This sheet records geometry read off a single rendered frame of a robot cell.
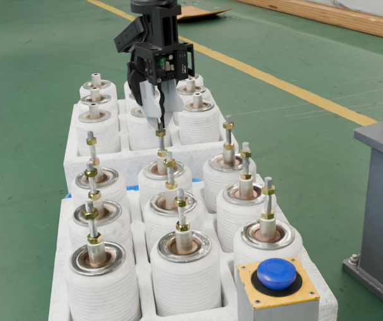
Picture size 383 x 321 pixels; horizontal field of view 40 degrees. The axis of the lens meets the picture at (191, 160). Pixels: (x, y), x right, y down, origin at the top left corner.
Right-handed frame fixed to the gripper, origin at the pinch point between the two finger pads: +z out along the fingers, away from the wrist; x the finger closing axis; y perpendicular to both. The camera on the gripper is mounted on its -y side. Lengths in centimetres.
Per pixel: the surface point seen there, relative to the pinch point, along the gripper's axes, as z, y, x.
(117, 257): 9.0, 19.8, -17.7
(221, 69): 34, -115, 90
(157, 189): 10.6, 3.9, -3.3
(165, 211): 9.1, 13.3, -6.8
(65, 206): 16.4, -10.3, -15.6
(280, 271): 1.5, 41.9, -8.4
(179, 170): 9.0, 2.7, 1.8
